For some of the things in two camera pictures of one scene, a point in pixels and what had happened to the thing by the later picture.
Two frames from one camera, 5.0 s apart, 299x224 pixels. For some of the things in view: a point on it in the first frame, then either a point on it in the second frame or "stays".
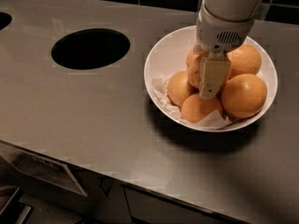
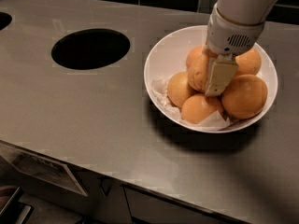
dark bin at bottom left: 15,212 stays
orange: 179,87 stays
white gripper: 218,33 to 231,36
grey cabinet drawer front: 150,208 stays
